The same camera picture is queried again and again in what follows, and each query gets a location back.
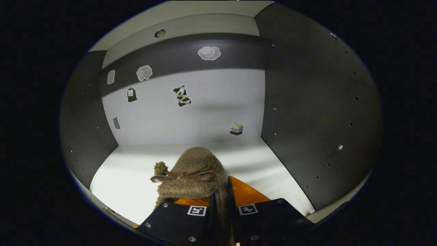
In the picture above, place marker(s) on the brown fuzzy shoe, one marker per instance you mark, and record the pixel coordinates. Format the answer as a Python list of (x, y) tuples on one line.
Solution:
[(194, 160)]

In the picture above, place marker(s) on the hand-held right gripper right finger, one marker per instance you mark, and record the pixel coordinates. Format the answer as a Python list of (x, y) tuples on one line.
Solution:
[(269, 222)]

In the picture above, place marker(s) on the white shoe cabinet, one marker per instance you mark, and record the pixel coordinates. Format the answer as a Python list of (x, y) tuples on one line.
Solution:
[(307, 102)]

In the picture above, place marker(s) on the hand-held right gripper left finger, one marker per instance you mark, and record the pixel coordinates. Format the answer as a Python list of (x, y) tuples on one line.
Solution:
[(177, 222)]

